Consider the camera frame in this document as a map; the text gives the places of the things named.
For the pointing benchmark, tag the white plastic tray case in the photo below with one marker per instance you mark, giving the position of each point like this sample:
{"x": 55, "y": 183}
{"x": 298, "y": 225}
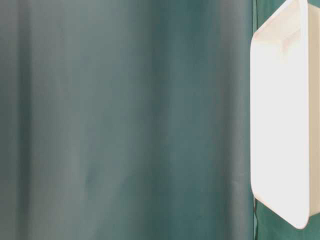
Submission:
{"x": 285, "y": 112}

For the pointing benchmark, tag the green table cloth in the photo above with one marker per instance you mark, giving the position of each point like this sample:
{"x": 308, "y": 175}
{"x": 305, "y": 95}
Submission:
{"x": 130, "y": 120}

